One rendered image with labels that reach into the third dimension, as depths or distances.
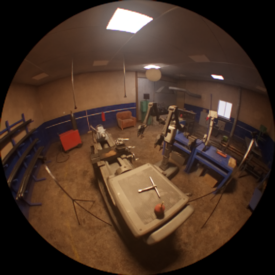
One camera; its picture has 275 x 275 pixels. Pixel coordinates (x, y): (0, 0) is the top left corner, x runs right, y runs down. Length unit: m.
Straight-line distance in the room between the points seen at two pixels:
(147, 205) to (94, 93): 5.21
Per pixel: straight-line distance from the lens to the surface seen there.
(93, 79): 5.43
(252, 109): 7.37
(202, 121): 7.42
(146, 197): 0.72
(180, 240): 2.12
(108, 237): 2.06
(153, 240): 0.72
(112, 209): 1.72
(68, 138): 4.14
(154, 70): 4.53
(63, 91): 5.50
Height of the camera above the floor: 1.99
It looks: 28 degrees down
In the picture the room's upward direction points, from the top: 1 degrees counter-clockwise
